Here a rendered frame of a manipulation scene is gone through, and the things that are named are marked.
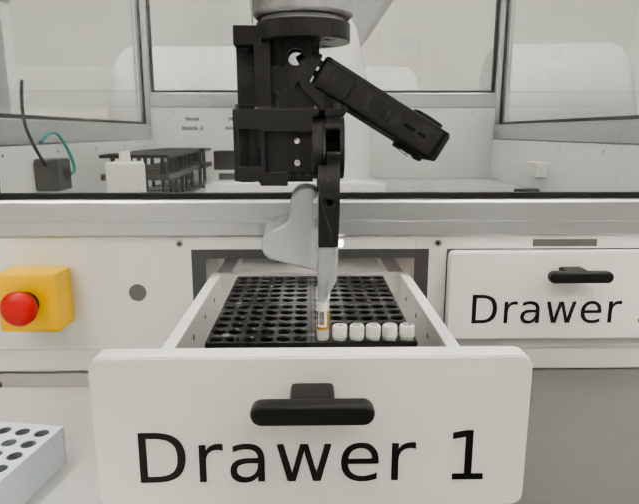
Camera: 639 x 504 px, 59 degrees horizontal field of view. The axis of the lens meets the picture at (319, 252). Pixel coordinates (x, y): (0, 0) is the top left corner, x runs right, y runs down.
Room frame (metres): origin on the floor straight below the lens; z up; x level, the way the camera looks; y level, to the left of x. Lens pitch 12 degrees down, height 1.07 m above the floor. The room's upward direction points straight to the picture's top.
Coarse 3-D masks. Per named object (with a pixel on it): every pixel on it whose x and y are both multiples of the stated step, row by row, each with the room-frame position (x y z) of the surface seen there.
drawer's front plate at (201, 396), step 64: (128, 384) 0.34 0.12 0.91; (192, 384) 0.34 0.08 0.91; (256, 384) 0.34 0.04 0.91; (384, 384) 0.35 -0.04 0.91; (448, 384) 0.35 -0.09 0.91; (512, 384) 0.35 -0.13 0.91; (128, 448) 0.34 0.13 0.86; (192, 448) 0.34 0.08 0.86; (320, 448) 0.34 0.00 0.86; (384, 448) 0.35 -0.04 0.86; (448, 448) 0.35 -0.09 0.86; (512, 448) 0.35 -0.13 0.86
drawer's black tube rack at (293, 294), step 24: (240, 288) 0.61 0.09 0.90; (264, 288) 0.61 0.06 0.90; (288, 288) 0.61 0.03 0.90; (312, 288) 0.61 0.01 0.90; (336, 288) 0.61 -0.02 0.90; (360, 288) 0.61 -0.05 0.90; (384, 288) 0.61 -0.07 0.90; (240, 312) 0.53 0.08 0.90; (264, 312) 0.52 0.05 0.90; (288, 312) 0.53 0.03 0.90; (312, 312) 0.52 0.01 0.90; (336, 312) 0.53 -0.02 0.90; (360, 312) 0.53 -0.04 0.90; (384, 312) 0.53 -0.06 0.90
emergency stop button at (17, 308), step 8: (8, 296) 0.61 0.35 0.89; (16, 296) 0.61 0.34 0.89; (24, 296) 0.61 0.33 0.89; (0, 304) 0.61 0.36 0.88; (8, 304) 0.60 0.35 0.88; (16, 304) 0.60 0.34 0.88; (24, 304) 0.60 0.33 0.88; (32, 304) 0.61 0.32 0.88; (0, 312) 0.61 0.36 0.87; (8, 312) 0.60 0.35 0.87; (16, 312) 0.60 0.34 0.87; (24, 312) 0.60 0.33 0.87; (32, 312) 0.61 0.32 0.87; (8, 320) 0.60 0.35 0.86; (16, 320) 0.60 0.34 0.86; (24, 320) 0.60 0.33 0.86; (32, 320) 0.61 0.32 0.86
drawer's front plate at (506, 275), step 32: (448, 256) 0.68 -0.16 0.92; (480, 256) 0.67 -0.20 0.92; (512, 256) 0.67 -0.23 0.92; (544, 256) 0.67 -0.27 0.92; (576, 256) 0.67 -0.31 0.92; (608, 256) 0.67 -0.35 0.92; (448, 288) 0.67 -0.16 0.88; (480, 288) 0.67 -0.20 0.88; (512, 288) 0.67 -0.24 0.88; (544, 288) 0.67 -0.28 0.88; (576, 288) 0.67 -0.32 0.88; (608, 288) 0.67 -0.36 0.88; (448, 320) 0.67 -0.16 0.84; (512, 320) 0.67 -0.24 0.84; (544, 320) 0.67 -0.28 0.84; (576, 320) 0.67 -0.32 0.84
